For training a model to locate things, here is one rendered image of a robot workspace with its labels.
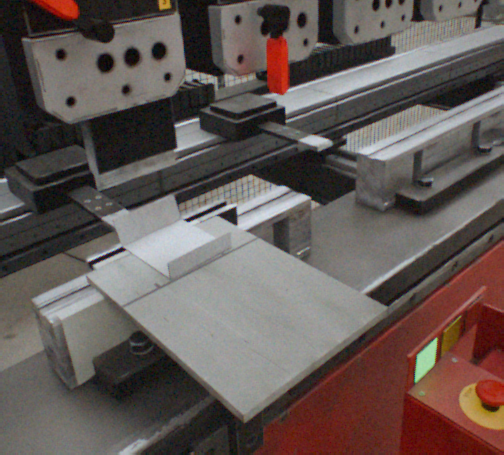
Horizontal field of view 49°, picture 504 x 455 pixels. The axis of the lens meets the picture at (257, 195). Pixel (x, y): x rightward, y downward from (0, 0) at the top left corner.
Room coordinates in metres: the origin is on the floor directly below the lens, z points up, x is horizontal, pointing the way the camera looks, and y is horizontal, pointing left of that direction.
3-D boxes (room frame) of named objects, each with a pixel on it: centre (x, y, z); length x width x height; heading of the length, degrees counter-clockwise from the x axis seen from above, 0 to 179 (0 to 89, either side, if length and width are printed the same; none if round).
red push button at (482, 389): (0.49, -0.27, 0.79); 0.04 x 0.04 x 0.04
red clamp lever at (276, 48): (0.62, -0.03, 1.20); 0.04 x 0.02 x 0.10; 40
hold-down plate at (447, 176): (0.92, -0.37, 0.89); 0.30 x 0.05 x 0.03; 130
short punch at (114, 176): (0.57, 0.13, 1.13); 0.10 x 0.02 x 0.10; 130
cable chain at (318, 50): (1.37, -0.19, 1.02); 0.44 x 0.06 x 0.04; 130
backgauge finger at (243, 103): (0.92, -0.03, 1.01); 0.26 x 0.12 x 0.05; 40
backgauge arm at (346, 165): (1.25, -0.08, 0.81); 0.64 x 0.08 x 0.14; 40
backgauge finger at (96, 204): (0.69, 0.24, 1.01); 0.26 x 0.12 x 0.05; 40
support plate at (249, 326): (0.46, 0.04, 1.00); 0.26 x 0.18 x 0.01; 40
